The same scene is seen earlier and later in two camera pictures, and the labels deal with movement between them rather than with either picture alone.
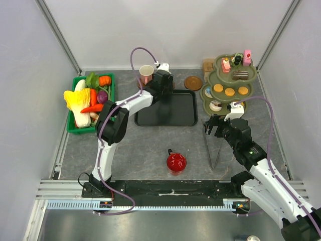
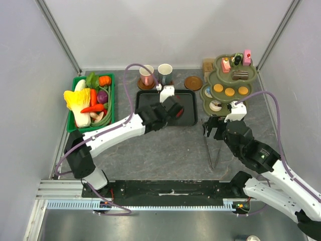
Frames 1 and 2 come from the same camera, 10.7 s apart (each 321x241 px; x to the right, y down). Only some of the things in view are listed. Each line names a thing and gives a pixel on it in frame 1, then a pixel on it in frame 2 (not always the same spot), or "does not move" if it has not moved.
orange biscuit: (229, 92) does not move
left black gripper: (169, 89) to (157, 104)
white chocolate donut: (215, 106) does not move
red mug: (176, 162) to (180, 111)
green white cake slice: (237, 58) does not move
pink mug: (146, 73) does not move
